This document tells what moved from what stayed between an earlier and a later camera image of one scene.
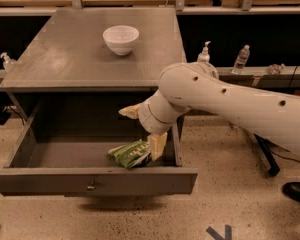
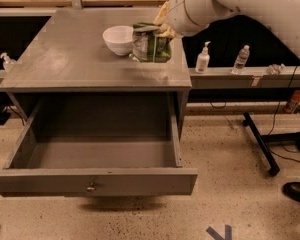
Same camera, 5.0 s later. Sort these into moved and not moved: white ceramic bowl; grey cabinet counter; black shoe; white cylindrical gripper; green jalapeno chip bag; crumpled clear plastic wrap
Moved: green jalapeno chip bag; white cylindrical gripper
Not moved: black shoe; crumpled clear plastic wrap; grey cabinet counter; white ceramic bowl
